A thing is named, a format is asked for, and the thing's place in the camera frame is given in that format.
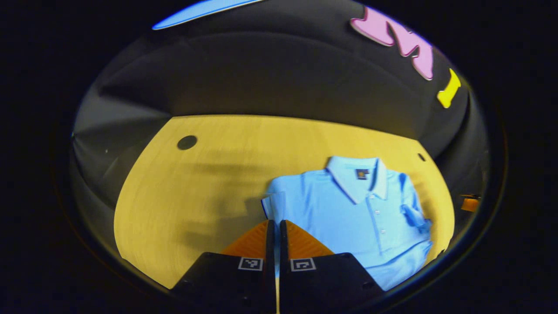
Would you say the light blue T-shirt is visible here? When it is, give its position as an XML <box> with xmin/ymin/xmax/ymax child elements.
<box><xmin>261</xmin><ymin>156</ymin><xmax>433</xmax><ymax>291</ymax></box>

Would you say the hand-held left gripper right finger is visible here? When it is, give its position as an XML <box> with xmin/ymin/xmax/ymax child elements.
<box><xmin>279</xmin><ymin>219</ymin><xmax>386</xmax><ymax>314</ymax></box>

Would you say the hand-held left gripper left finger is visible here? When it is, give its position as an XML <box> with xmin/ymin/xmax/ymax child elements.
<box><xmin>169</xmin><ymin>219</ymin><xmax>276</xmax><ymax>314</ymax></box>

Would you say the black backdrop cloth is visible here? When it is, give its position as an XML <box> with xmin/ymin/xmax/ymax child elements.
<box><xmin>70</xmin><ymin>0</ymin><xmax>491</xmax><ymax>266</ymax></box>

